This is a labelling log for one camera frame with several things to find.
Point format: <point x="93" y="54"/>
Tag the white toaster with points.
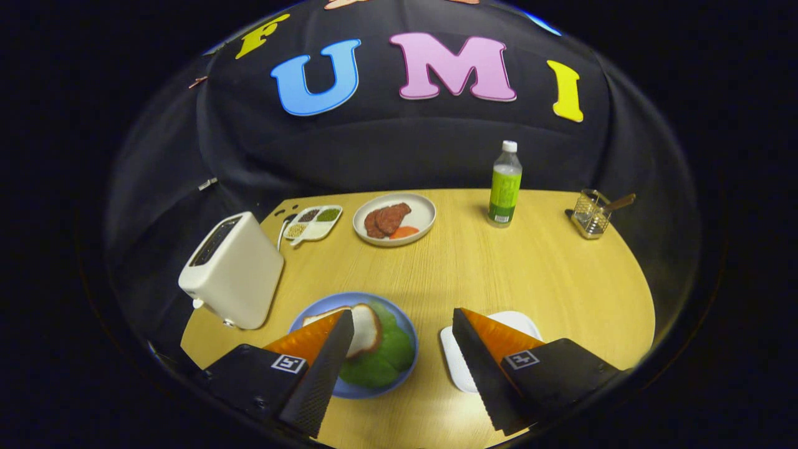
<point x="237" y="280"/>

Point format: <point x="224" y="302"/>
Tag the brown crust bread slice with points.
<point x="368" y="327"/>

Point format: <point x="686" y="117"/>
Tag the green lettuce leaf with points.
<point x="389" y="355"/>

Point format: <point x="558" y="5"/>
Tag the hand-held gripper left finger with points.
<point x="321" y="386"/>

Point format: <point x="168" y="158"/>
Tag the pink cloth clip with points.
<point x="198" y="81"/>

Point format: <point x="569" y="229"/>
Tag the green label drink bottle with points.
<point x="505" y="193"/>

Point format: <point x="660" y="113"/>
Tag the small brown meat piece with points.
<point x="372" y="226"/>

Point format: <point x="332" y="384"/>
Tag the black backdrop cloth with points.
<point x="386" y="143"/>

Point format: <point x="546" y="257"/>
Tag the silver cloth clip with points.
<point x="207" y="183"/>

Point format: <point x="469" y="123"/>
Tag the pile of yellow beans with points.
<point x="296" y="231"/>

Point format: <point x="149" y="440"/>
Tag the blue round plate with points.
<point x="330" y="300"/>

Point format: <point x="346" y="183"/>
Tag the pile of dark red beans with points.
<point x="309" y="215"/>

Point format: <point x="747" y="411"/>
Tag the white square plate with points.
<point x="517" y="324"/>

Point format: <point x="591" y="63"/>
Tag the white divided tray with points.
<point x="321" y="231"/>

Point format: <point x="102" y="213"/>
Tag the orange carrot slice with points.
<point x="405" y="232"/>

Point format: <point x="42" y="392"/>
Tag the cream round plate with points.
<point x="424" y="215"/>

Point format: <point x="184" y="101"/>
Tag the large brown meat piece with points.
<point x="394" y="218"/>

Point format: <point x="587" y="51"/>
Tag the pile of green beans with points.
<point x="328" y="215"/>

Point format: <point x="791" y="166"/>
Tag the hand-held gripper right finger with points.
<point x="483" y="380"/>

